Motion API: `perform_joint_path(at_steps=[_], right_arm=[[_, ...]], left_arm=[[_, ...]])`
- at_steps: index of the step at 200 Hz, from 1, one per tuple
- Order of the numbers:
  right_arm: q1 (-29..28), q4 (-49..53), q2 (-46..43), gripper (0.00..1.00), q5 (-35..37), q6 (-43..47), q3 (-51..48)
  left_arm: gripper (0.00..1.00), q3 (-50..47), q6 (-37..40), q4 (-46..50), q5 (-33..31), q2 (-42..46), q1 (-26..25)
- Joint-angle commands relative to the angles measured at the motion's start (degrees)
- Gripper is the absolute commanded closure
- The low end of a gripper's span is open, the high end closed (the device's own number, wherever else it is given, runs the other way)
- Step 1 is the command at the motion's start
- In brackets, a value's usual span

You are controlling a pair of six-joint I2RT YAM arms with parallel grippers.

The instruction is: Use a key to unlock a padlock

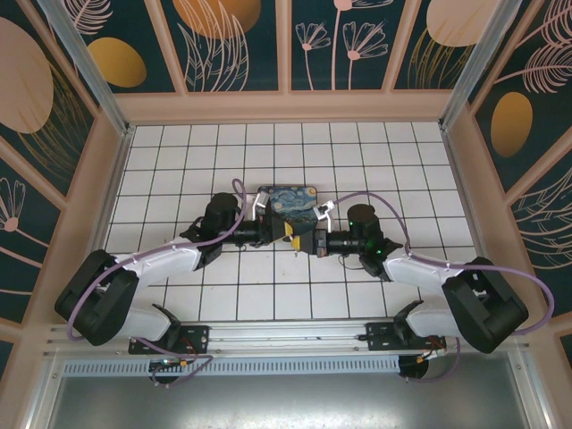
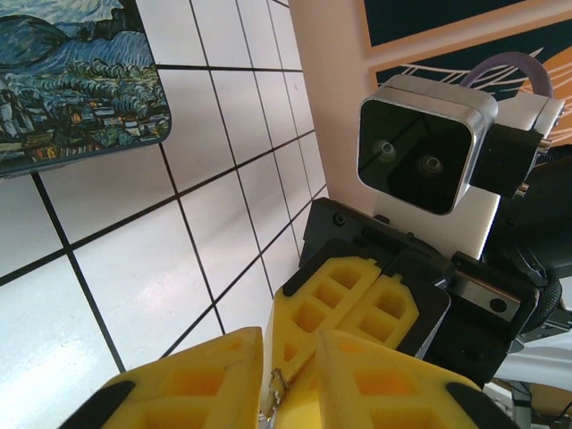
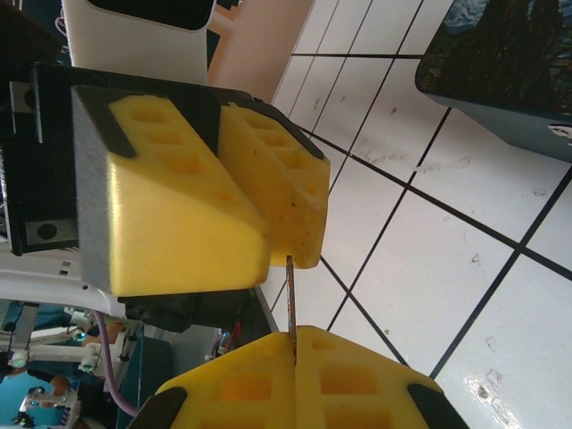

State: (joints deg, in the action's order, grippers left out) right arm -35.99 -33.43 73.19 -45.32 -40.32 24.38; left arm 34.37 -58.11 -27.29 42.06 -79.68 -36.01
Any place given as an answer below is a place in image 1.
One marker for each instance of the teal box starry night lid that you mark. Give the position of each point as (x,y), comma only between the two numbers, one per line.
(290,199)

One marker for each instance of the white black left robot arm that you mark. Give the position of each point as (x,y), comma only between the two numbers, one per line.
(152,263)

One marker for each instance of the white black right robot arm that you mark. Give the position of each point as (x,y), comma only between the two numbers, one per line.
(420,272)

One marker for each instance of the yellow power connector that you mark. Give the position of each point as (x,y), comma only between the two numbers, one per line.
(422,359)
(184,365)

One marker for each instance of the grey metal sheet panel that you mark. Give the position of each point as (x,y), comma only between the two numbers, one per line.
(286,402)

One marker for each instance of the aluminium mounting rail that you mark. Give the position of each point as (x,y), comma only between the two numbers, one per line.
(286,335)

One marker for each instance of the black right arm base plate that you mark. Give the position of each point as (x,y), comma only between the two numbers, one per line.
(380,335)

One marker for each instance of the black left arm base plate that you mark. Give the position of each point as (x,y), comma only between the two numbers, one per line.
(196,335)

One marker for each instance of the aluminium corner post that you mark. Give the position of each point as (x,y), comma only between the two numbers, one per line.
(94,76)
(473,67)

